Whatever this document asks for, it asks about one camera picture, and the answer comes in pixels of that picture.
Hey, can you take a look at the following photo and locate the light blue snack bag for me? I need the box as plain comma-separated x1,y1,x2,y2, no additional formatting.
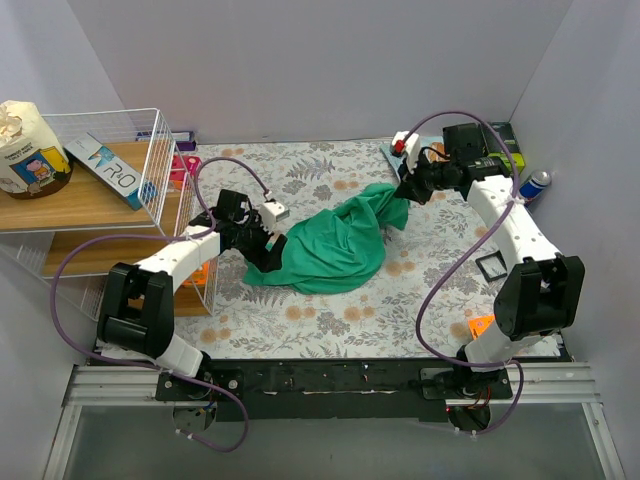
379,140,446,184

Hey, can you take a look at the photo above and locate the purple box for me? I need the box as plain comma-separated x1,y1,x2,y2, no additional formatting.
172,131,197,152

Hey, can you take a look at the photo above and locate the orange box under shelf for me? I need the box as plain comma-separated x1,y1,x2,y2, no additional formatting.
182,263,209,287

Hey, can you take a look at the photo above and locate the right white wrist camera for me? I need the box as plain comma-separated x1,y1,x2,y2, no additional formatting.
390,131,421,174

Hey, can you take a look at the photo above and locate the aluminium rail frame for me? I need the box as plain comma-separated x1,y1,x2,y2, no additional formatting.
45,358,625,479

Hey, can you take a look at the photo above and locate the pink box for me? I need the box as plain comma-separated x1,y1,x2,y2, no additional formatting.
168,154,201,192

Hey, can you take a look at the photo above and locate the black plastic frame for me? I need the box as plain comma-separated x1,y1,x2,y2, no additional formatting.
475,251,508,283

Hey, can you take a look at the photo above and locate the wooden shelf unit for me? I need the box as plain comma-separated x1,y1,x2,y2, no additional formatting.
1,140,195,318

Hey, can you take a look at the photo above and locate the orange box right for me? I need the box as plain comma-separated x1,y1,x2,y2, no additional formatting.
467,315,495,339

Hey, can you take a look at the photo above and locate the white wire basket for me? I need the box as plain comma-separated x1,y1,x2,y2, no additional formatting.
40,108,198,313

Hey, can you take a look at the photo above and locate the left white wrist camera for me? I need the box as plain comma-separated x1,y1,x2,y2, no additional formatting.
258,200,290,233

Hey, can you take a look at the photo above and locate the white blue toothpaste box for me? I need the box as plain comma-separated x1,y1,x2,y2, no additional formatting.
63,133,158,211

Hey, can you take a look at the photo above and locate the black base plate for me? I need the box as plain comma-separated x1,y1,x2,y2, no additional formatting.
155,358,512,422

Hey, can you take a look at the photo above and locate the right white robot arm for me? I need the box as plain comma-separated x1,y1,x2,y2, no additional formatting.
389,117,585,398

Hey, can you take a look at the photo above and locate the blue energy drink can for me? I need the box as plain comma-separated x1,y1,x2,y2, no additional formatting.
518,170,552,205

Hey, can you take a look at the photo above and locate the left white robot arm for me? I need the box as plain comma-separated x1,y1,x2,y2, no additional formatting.
97,189,289,400

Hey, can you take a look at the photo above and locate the green garment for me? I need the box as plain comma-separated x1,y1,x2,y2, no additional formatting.
243,183,409,295

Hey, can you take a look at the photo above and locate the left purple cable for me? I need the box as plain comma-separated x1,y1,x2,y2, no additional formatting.
52,156,250,453

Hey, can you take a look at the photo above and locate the floral table mat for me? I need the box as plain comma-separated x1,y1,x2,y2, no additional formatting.
97,139,564,359

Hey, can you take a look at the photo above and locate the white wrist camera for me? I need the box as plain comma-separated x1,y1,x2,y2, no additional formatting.
390,131,421,174
258,200,290,233

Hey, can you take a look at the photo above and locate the green black box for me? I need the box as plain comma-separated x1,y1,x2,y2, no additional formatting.
482,122,526,174

